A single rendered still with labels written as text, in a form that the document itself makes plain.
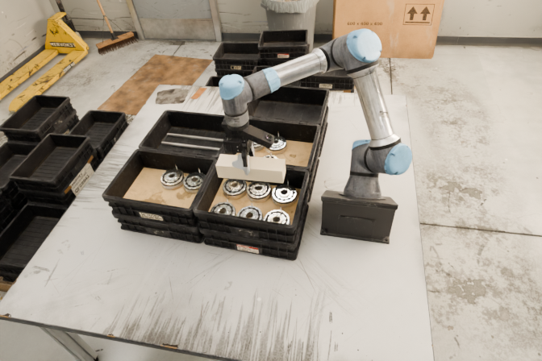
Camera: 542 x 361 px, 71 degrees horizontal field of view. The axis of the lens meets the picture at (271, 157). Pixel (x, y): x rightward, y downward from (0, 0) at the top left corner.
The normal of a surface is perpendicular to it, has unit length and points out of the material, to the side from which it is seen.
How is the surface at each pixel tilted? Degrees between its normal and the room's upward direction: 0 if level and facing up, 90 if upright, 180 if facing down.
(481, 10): 90
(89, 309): 0
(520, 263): 0
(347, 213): 90
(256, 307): 0
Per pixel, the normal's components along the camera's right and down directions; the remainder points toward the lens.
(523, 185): -0.07, -0.72
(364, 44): 0.37, -0.07
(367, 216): -0.22, 0.68
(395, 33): -0.20, 0.47
